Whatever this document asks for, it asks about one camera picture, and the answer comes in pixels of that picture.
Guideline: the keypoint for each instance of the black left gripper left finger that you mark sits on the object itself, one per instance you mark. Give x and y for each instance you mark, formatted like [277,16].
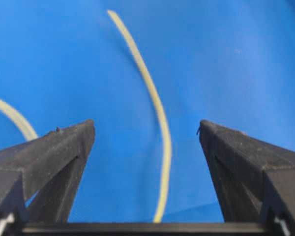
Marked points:
[39,178]

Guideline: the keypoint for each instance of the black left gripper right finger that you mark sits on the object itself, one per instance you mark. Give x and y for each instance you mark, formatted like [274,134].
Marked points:
[254,180]

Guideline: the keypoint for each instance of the blue mat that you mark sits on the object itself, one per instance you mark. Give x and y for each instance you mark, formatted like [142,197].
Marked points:
[228,61]

